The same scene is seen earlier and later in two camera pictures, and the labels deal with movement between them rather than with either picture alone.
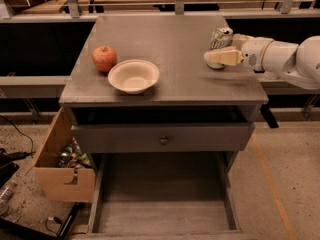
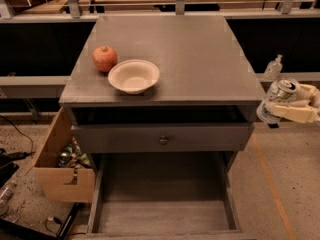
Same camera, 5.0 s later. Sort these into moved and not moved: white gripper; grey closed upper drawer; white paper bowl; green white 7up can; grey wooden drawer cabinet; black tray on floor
Moved: white gripper; green white 7up can
Not moved: grey closed upper drawer; white paper bowl; grey wooden drawer cabinet; black tray on floor
